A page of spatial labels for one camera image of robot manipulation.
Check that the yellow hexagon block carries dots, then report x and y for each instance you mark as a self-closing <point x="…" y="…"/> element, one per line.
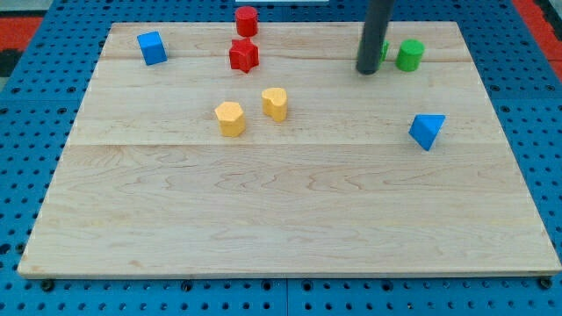
<point x="231" y="119"/>

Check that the yellow heart block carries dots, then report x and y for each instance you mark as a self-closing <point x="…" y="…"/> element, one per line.
<point x="275" y="103"/>

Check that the light wooden board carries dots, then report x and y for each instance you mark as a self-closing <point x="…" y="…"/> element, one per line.
<point x="147" y="186"/>

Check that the red star block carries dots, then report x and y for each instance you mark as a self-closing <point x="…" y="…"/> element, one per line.
<point x="243" y="55"/>

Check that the red cylinder block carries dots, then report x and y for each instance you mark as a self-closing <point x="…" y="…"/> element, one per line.
<point x="246" y="21"/>

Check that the blue triangle block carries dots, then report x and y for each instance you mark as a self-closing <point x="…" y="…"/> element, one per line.
<point x="425" y="128"/>

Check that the green block behind rod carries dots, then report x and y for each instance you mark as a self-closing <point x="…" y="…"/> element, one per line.
<point x="384" y="50"/>

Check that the green cylinder block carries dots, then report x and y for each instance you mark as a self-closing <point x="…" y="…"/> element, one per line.
<point x="410" y="55"/>

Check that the blue cube block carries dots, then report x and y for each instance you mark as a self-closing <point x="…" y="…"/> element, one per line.
<point x="152" y="48"/>

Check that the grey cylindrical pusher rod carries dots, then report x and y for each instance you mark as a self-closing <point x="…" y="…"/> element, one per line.
<point x="377" y="17"/>

